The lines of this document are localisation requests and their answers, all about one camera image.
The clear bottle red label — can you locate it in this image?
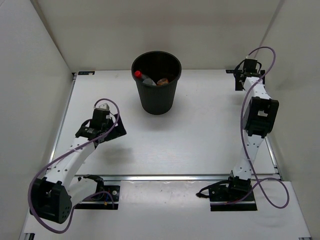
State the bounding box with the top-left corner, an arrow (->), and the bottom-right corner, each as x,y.
134,70 -> 157,86

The orange juice bottle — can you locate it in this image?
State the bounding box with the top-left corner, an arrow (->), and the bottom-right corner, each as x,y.
156,78 -> 169,86

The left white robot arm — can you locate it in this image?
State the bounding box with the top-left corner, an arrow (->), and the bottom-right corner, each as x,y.
30,104 -> 127,224

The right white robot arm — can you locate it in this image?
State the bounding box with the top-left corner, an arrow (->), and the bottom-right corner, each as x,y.
196,59 -> 279,204

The black plastic waste bin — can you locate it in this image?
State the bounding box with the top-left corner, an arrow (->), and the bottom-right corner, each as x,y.
131,51 -> 182,115

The right table corner label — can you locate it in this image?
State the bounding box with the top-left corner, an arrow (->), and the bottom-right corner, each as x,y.
225,69 -> 237,75

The table corner label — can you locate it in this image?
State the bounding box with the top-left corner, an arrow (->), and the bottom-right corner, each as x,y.
225,69 -> 237,75
77,71 -> 95,76

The left table corner label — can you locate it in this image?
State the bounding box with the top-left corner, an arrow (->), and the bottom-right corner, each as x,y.
77,71 -> 95,76

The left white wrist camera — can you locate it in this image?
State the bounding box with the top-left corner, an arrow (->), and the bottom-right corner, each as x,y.
94,103 -> 110,112

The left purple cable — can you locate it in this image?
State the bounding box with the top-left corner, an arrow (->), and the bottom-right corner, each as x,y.
27,98 -> 121,235

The purple cable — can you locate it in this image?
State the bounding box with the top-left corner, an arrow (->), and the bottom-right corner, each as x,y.
209,46 -> 291,209
27,98 -> 121,235

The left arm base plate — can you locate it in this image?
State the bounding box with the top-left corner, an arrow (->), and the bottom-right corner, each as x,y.
75,181 -> 121,210

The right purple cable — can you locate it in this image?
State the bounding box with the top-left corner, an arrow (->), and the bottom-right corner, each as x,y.
209,46 -> 291,209

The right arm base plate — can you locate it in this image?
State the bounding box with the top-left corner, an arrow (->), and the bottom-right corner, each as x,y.
209,185 -> 258,212

